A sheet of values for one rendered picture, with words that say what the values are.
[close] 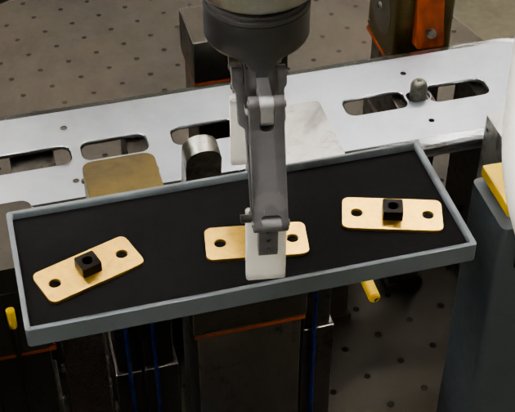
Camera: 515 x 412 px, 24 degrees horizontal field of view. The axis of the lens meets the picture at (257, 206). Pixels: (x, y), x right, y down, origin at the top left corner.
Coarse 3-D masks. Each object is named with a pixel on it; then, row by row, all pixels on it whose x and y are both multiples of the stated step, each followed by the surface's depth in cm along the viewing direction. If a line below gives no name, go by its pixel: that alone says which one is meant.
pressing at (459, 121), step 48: (480, 48) 146; (144, 96) 140; (192, 96) 139; (288, 96) 139; (336, 96) 139; (480, 96) 139; (0, 144) 133; (48, 144) 133; (384, 144) 133; (432, 144) 132; (480, 144) 134; (0, 192) 127; (48, 192) 127
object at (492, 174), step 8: (488, 168) 105; (496, 168) 105; (488, 176) 104; (496, 176) 104; (488, 184) 105; (496, 184) 103; (496, 192) 103; (504, 192) 103; (504, 200) 102; (504, 208) 102
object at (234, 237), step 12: (216, 228) 99; (228, 228) 99; (240, 228) 99; (300, 228) 99; (216, 240) 98; (228, 240) 98; (240, 240) 98; (300, 240) 98; (216, 252) 97; (228, 252) 97; (240, 252) 97; (288, 252) 97; (300, 252) 97
